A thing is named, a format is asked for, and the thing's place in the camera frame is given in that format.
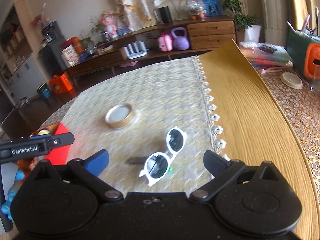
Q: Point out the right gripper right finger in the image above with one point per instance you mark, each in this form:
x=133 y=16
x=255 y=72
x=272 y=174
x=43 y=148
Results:
x=214 y=163

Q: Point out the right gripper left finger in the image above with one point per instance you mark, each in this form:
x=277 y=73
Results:
x=96 y=163

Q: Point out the red metal tin box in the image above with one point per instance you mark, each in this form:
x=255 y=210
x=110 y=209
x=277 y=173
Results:
x=57 y=155

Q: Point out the brown tape roll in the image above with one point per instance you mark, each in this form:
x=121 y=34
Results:
x=120 y=115

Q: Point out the white round sunglasses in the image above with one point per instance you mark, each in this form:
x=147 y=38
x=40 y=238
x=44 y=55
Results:
x=158 y=164

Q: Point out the purple rectangular block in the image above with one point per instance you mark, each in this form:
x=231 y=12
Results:
x=136 y=160

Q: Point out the blue gloved left hand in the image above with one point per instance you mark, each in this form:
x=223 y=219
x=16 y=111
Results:
x=5 y=208

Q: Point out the teal bucket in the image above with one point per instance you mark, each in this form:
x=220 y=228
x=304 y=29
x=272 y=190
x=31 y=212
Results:
x=44 y=91

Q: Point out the orange paper bag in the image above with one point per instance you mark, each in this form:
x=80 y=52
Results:
x=60 y=84

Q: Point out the quilted cream table cloth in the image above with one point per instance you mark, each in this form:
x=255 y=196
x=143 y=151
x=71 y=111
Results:
x=163 y=95

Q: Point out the black mini fridge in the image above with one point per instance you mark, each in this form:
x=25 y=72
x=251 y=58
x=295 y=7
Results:
x=51 y=51

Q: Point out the cereal box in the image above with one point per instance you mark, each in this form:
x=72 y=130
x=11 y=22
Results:
x=70 y=55

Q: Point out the cream round coaster lid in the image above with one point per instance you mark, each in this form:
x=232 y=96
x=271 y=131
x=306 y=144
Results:
x=291 y=80

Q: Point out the stack of colourful books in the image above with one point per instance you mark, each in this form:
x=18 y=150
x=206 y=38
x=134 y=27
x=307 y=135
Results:
x=265 y=54

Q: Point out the white wifi router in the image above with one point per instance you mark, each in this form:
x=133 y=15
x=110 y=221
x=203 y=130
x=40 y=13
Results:
x=135 y=50

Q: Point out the purple kettlebell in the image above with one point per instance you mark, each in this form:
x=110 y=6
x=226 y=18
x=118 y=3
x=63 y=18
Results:
x=180 y=42

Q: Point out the wooden tv cabinet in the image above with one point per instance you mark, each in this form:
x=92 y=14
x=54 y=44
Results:
x=203 y=36

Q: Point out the pink toy backpack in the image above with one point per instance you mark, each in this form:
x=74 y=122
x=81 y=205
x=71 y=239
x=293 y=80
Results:
x=165 y=42

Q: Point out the clear glass cup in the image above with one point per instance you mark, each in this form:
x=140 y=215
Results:
x=315 y=81

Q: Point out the potted green plant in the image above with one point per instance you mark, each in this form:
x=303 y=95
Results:
x=248 y=23

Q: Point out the orange green tissue box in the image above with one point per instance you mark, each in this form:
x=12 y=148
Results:
x=303 y=50

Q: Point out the black cylinder speaker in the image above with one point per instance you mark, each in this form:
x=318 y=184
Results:
x=165 y=14

